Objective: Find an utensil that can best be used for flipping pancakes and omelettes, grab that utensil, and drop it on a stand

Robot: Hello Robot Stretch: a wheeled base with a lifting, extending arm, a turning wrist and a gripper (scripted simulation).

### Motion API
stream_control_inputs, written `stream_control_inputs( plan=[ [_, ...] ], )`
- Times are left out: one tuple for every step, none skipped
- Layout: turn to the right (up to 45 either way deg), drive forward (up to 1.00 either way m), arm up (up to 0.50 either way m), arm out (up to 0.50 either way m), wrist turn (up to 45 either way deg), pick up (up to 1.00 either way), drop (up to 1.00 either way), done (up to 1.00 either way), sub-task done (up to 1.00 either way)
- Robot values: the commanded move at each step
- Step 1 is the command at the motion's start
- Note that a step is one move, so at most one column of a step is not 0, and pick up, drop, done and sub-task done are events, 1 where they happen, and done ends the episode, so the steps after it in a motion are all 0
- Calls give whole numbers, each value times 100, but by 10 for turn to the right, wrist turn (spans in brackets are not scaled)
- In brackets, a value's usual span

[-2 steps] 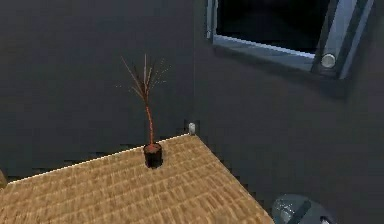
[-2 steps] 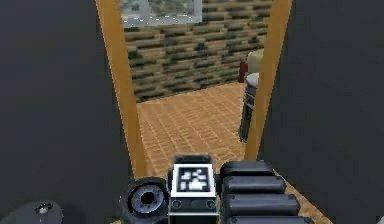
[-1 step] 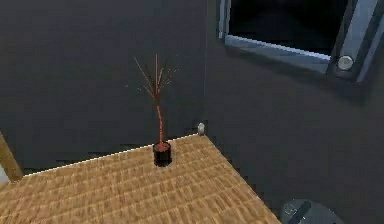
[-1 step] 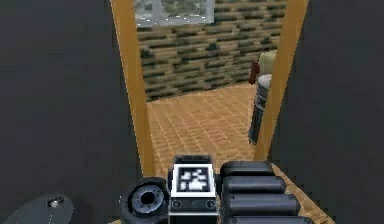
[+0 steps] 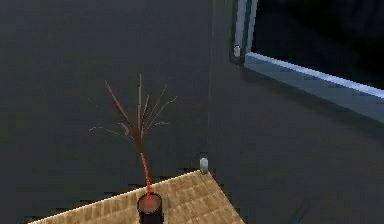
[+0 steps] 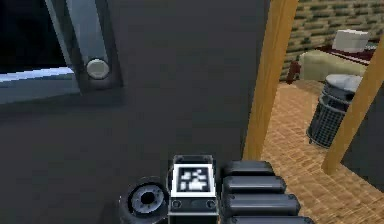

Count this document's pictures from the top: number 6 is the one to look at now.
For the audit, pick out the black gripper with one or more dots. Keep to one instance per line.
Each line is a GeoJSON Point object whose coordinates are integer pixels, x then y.
{"type": "Point", "coordinates": [146, 200]}

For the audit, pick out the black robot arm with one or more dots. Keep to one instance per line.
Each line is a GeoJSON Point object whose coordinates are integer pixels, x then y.
{"type": "Point", "coordinates": [253, 196]}

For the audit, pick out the dark grey mesh bin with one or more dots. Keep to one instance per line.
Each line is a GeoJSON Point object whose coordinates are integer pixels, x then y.
{"type": "Point", "coordinates": [330, 113]}

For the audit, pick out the cream sofa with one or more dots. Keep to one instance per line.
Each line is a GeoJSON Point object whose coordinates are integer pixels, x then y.
{"type": "Point", "coordinates": [325, 65]}

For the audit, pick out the dark red table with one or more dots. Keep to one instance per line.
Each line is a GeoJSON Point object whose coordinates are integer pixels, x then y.
{"type": "Point", "coordinates": [353, 55]}

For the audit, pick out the white box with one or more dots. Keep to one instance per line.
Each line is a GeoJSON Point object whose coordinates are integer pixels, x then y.
{"type": "Point", "coordinates": [350, 40]}

